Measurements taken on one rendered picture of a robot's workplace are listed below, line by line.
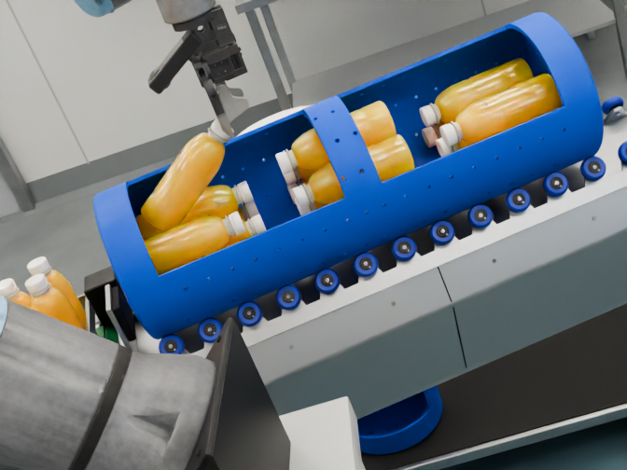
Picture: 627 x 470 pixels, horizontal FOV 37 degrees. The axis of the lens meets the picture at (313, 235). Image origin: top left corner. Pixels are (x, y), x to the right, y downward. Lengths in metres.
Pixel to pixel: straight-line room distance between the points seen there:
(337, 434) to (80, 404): 0.34
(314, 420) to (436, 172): 0.60
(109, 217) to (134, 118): 3.67
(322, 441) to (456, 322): 0.70
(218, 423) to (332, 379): 0.88
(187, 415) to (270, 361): 0.79
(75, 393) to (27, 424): 0.05
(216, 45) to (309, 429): 0.71
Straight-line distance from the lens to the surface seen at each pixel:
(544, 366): 2.65
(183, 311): 1.64
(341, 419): 1.16
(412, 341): 1.78
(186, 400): 0.95
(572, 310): 1.93
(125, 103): 5.26
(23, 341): 0.95
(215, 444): 0.90
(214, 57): 1.59
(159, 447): 0.94
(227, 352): 1.00
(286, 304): 1.69
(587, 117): 1.71
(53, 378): 0.94
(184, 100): 5.22
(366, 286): 1.71
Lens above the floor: 1.81
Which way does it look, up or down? 27 degrees down
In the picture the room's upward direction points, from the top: 21 degrees counter-clockwise
